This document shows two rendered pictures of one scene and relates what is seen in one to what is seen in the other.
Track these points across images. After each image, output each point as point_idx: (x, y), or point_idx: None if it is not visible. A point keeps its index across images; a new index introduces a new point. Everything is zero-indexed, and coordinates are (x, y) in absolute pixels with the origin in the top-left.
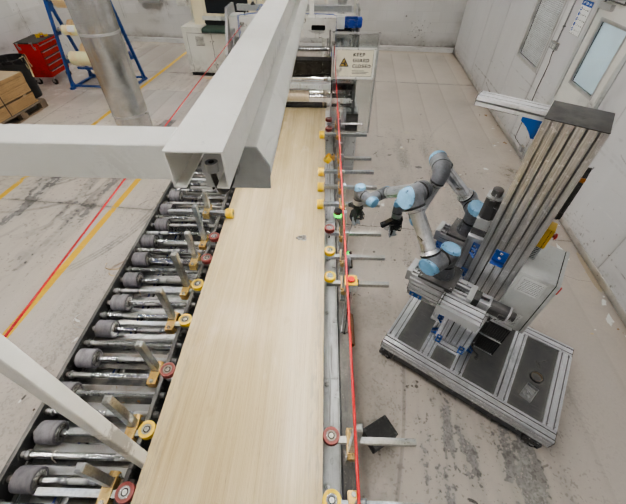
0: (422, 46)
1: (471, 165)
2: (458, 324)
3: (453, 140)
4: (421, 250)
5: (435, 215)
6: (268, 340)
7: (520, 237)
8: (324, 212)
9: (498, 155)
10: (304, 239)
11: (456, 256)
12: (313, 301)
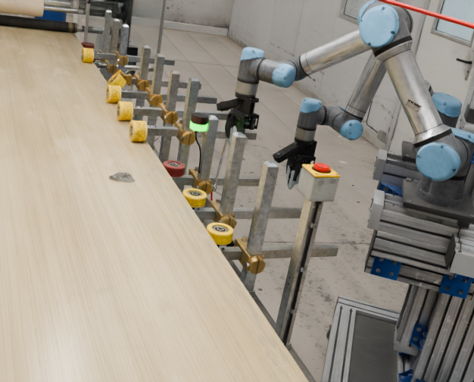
0: (180, 22)
1: (320, 158)
2: (459, 336)
3: (278, 128)
4: (417, 131)
5: (298, 220)
6: (137, 348)
7: None
8: (150, 146)
9: (351, 147)
10: (130, 180)
11: (473, 145)
12: (209, 270)
